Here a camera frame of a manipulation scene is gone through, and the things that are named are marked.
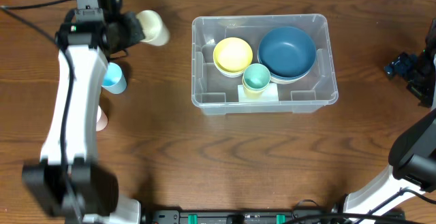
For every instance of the yellow small bowl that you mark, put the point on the yellow small bowl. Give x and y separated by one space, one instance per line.
233 49

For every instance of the pink plastic cup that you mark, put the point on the pink plastic cup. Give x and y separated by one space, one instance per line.
101 120

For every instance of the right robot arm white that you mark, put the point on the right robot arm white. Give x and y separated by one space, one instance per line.
411 161

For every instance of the green plastic cup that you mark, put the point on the green plastic cup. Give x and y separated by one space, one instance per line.
256 77

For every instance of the blue plastic cup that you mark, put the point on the blue plastic cup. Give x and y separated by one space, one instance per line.
114 80

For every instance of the cream plastic cup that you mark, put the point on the cream plastic cup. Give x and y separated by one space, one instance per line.
155 31

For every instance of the beige large bowl top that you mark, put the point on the beige large bowl top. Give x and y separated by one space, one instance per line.
282 80

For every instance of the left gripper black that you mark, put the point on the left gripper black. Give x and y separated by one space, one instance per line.
127 32

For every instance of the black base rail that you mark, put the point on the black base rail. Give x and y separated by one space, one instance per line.
204 217

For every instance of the clear plastic storage bin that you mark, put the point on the clear plastic storage bin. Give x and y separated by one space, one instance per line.
216 94

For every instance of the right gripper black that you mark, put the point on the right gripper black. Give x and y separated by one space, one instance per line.
412 73

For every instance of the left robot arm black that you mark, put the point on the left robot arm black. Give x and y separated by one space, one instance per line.
68 182

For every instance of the yellow cup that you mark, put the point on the yellow cup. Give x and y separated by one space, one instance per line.
253 93

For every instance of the dark blue bowl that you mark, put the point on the dark blue bowl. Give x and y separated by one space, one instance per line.
287 43
288 69

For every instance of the white small bowl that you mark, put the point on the white small bowl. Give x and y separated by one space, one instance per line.
231 74

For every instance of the light grey small bowl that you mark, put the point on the light grey small bowl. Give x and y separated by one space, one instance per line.
231 69

